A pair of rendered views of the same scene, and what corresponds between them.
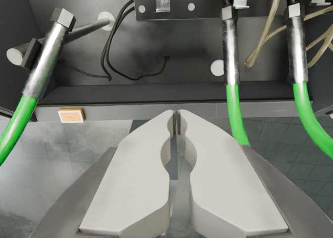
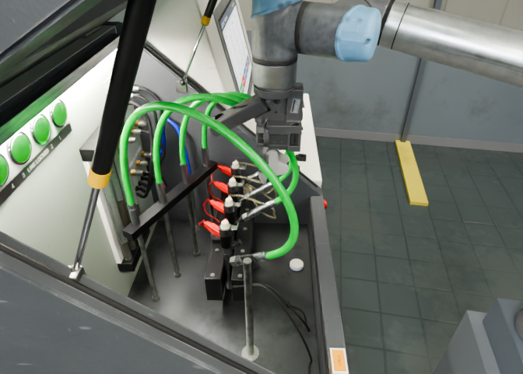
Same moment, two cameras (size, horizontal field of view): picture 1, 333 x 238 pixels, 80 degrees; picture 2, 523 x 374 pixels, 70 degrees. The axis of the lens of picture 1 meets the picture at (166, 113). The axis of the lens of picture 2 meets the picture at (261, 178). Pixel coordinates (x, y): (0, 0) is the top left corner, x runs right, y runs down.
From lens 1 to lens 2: 70 cm
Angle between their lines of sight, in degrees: 63
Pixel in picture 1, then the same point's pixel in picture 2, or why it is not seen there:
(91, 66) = not seen: outside the picture
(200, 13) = (247, 246)
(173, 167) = (461, 330)
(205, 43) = (276, 275)
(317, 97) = (307, 193)
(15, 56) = (247, 260)
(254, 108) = (318, 222)
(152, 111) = (327, 287)
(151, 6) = (239, 270)
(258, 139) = (448, 291)
